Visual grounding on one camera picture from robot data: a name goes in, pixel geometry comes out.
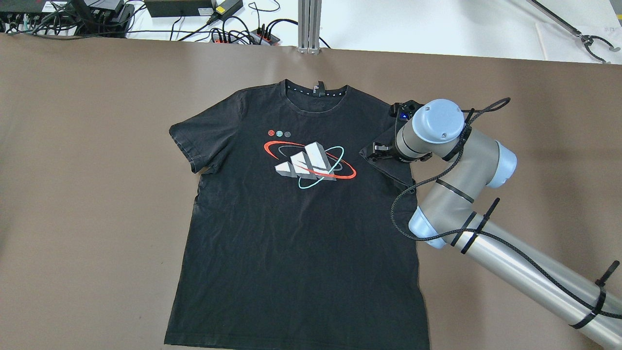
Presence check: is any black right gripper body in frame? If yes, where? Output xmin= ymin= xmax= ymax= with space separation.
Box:
xmin=384 ymin=130 xmax=405 ymax=162

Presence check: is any black graphic t-shirt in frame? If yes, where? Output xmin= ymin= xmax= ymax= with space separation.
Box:
xmin=164 ymin=80 xmax=430 ymax=350

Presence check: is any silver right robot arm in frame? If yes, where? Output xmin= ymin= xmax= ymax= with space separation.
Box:
xmin=363 ymin=97 xmax=621 ymax=350

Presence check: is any black power strip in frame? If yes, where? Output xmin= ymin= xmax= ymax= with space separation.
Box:
xmin=206 ymin=29 xmax=281 ymax=46

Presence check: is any black power adapter yellow label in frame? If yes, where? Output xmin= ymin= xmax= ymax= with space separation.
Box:
xmin=206 ymin=0 xmax=243 ymax=25

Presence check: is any black box device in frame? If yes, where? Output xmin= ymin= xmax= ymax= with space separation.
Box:
xmin=143 ymin=0 xmax=218 ymax=18

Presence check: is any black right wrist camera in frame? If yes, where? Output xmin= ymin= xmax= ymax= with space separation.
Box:
xmin=390 ymin=100 xmax=424 ymax=121

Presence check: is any aluminium frame post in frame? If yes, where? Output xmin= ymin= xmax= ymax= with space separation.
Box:
xmin=297 ymin=0 xmax=322 ymax=55

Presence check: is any black network switch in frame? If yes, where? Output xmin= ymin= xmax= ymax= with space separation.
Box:
xmin=0 ymin=0 xmax=68 ymax=15

